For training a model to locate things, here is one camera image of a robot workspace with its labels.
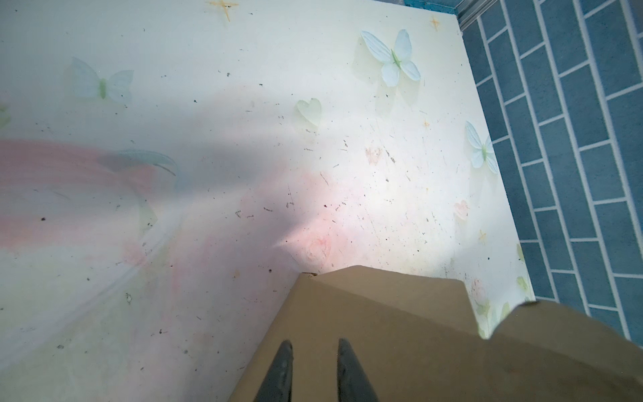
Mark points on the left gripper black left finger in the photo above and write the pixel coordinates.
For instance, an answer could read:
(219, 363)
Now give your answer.
(277, 384)

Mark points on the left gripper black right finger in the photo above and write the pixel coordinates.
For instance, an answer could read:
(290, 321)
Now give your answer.
(353, 383)

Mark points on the brown cardboard paper box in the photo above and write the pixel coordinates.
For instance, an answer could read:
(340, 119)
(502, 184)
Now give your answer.
(417, 340)

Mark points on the floral table mat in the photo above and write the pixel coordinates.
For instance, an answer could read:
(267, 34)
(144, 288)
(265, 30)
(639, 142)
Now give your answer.
(169, 169)

